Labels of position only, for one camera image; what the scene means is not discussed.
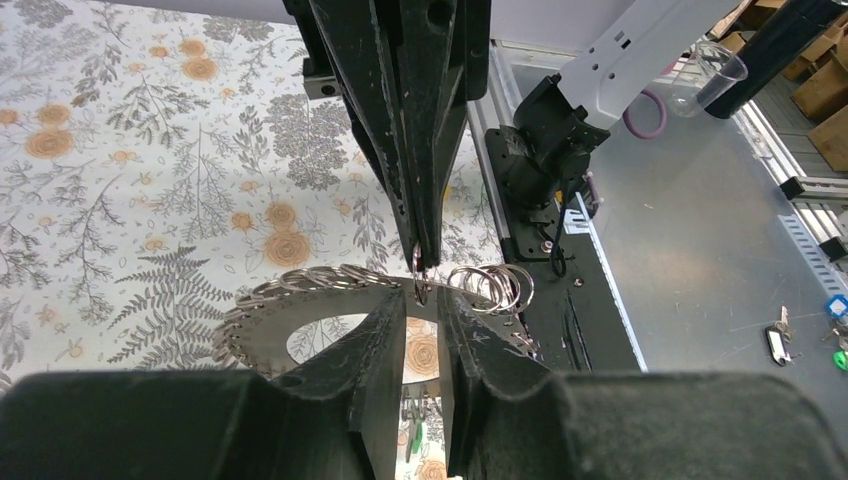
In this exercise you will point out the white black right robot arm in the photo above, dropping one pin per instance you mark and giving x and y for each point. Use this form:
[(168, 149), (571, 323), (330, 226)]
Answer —
[(620, 48)]

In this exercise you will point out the clear plastic cup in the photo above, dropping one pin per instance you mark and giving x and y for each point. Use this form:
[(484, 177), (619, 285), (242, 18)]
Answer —
[(710, 71)]

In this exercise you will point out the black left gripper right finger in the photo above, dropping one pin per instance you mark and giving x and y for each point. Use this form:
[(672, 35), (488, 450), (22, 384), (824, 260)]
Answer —
[(481, 376)]

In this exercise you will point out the floral patterned table mat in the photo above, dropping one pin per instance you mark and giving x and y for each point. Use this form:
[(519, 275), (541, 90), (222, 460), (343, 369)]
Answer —
[(156, 166)]

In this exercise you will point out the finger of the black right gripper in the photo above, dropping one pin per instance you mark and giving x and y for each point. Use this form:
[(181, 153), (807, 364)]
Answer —
[(430, 73), (359, 37)]

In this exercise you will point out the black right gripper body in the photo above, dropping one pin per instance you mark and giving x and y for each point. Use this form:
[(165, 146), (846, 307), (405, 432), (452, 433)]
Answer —
[(320, 81)]

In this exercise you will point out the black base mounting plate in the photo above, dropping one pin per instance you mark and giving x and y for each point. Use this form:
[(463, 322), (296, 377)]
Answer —
[(575, 321)]

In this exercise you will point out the spare keys with tags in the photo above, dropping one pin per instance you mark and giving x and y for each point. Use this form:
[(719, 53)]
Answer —
[(783, 336)]

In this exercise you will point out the green key tag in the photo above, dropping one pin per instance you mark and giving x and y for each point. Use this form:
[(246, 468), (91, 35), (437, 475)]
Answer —
[(414, 441)]

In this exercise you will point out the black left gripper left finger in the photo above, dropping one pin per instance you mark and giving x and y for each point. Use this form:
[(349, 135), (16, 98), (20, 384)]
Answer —
[(342, 406)]

